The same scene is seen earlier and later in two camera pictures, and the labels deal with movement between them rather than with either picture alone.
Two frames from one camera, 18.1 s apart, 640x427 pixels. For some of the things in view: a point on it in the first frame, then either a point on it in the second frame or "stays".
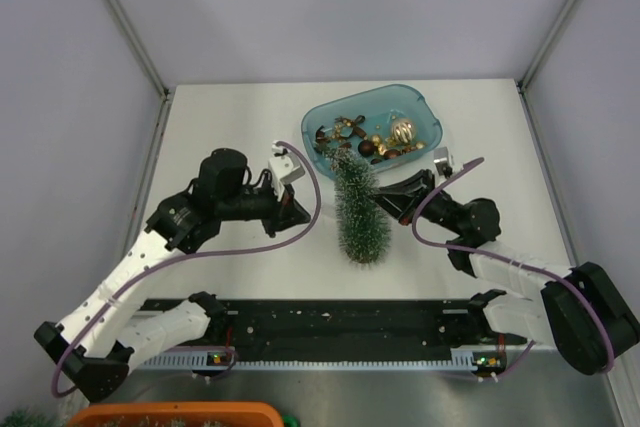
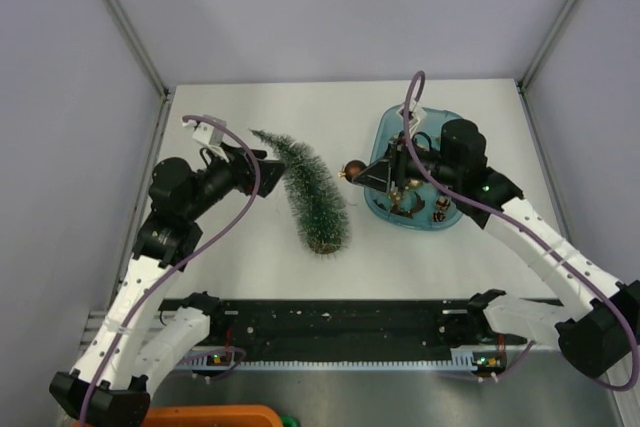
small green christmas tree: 363,229 -> 312,194
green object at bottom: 291,421 stays
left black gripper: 284,214 -> 240,167
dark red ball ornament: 365,148 -> 352,168
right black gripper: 398,199 -> 377,175
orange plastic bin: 178,414 stays
